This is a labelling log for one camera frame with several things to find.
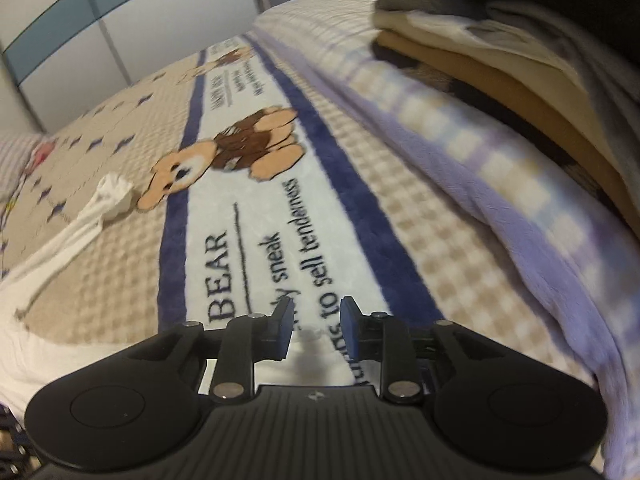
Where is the stack of folded clothes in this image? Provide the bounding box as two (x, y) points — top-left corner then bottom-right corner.
(350, 0), (640, 241)

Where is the purple plaid pillow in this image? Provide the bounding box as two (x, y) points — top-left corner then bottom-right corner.
(0, 132), (43, 201)

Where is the white and blue wardrobe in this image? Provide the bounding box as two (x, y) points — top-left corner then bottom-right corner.
(0, 0), (346, 133)

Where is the purple plaid quilt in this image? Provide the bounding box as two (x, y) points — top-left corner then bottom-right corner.
(252, 0), (640, 480)

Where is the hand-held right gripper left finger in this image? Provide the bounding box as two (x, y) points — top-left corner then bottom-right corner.
(122, 298), (296, 406)

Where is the white long-sleeved top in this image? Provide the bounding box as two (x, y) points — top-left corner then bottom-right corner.
(0, 172), (216, 411)

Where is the beige bear printed blanket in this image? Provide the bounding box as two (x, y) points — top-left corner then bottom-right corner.
(0, 34), (601, 401)

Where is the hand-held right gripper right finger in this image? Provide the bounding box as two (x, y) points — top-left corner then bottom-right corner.
(340, 296), (506, 407)

